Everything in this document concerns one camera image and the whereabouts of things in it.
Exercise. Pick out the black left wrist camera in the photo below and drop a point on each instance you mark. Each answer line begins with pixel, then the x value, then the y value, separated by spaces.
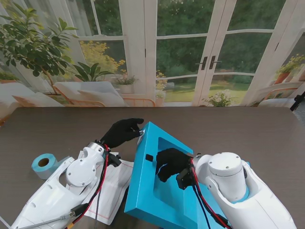
pixel 114 161

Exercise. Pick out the printed garden window backdrop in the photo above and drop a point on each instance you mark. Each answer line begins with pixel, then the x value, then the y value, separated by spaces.
pixel 181 47

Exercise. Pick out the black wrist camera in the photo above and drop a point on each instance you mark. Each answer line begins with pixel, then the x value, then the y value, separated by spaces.
pixel 114 161
pixel 184 179

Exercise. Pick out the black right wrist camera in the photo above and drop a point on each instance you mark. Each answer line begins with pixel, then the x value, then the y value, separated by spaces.
pixel 184 179

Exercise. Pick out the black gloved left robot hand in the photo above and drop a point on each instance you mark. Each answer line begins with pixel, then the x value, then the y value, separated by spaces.
pixel 119 133

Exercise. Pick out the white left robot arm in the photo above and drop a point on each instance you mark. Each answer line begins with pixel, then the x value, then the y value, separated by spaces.
pixel 78 174

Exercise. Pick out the red-lined white paper sheet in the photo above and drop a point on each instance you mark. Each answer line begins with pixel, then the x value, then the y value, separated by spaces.
pixel 114 190
pixel 115 153

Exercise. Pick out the blue-backed white label roll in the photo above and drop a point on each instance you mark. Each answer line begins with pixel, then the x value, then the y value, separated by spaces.
pixel 45 169

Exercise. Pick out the black tripod stand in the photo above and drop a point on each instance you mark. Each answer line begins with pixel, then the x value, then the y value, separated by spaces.
pixel 297 101

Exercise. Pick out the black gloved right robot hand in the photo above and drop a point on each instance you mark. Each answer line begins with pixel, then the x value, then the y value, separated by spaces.
pixel 174 162

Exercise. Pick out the white peeled label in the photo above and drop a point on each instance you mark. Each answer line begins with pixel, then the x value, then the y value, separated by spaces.
pixel 140 138

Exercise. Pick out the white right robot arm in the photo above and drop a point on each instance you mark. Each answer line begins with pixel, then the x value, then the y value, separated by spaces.
pixel 228 171

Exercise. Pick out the blue plastic file box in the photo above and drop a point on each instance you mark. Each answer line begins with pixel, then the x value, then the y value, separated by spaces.
pixel 143 186

